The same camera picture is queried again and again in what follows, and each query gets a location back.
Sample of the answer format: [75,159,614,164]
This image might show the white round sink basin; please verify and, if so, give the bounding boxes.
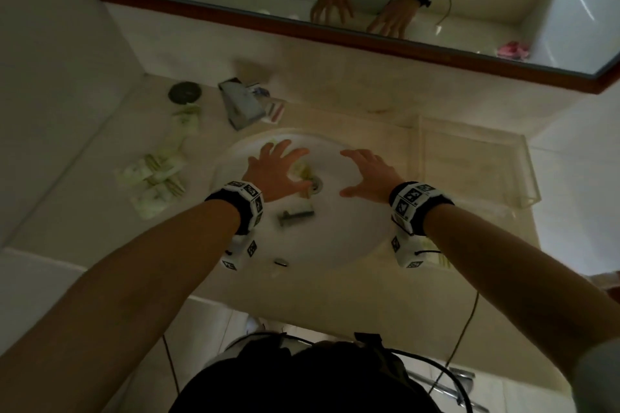
[208,129,404,274]

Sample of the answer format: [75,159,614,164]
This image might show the dark round dish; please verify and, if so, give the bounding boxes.
[168,81,202,104]

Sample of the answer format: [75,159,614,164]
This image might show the left wrist marker tracker band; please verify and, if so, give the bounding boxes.
[205,180,265,273]

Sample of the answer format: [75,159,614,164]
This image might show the thin black cable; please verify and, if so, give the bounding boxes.
[387,291,481,413]

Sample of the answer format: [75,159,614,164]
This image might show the right wrist marker tracker band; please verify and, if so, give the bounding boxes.
[389,181,456,269]

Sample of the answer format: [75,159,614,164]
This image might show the silver amenity box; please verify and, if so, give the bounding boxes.
[217,77,272,132]

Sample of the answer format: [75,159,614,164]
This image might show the pile of pale green packets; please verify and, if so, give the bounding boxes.
[115,104,202,221]

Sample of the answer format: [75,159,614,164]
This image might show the chrome rail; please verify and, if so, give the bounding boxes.
[412,367,491,413]

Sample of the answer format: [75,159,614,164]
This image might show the wrist marker tracker band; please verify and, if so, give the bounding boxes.
[205,180,265,273]
[389,181,456,269]

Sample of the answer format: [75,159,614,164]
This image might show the person's right forearm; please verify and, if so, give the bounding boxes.
[423,204,620,401]

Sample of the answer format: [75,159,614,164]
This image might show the person's left hand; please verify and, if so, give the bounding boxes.
[242,139,315,203]

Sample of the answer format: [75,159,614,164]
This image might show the small red white packet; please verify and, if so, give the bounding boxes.
[264,99,287,124]

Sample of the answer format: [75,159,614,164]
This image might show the person's left forearm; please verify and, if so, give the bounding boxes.
[0,199,243,413]

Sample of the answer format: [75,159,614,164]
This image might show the clear acrylic tray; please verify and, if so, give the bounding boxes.
[416,114,542,209]

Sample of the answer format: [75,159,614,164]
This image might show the person's right hand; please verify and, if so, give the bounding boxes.
[338,149,406,201]

